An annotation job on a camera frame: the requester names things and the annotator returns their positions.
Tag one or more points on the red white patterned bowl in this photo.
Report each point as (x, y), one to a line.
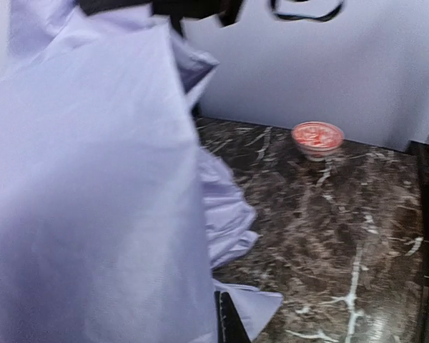
(317, 140)

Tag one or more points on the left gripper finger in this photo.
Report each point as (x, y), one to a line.
(230, 328)

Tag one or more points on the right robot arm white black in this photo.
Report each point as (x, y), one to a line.
(226, 11)

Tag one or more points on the lavender folding umbrella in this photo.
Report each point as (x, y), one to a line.
(112, 215)

